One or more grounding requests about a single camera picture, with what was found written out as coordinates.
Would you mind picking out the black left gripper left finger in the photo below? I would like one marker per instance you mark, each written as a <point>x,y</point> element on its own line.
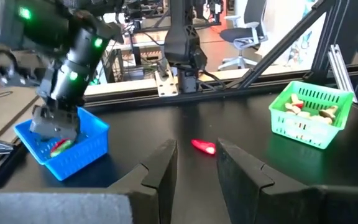
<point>73,208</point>

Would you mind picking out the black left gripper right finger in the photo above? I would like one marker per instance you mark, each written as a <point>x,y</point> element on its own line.
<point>291,205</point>

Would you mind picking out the red chili pepper toy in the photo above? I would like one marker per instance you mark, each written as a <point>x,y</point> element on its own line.
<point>204,146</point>
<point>61,147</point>

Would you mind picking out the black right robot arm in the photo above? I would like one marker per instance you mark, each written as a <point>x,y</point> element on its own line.
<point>73,46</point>

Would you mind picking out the blue plastic basket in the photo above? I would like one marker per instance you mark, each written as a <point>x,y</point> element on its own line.
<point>82,155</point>

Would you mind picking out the green plastic basket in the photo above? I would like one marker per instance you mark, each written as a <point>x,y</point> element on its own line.
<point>309,133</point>

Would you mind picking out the silver aluminium extrusion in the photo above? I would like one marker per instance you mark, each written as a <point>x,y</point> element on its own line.
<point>340,71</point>

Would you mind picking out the white black office chair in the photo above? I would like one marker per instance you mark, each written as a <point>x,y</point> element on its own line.
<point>244,31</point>

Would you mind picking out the white illustrated poster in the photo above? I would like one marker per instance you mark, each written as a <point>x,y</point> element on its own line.
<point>278,18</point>

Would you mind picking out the black diagonal frame strut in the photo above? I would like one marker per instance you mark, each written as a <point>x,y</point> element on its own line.
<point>278,46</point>

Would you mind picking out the black vertical frame post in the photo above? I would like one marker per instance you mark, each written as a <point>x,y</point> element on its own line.
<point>337,37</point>

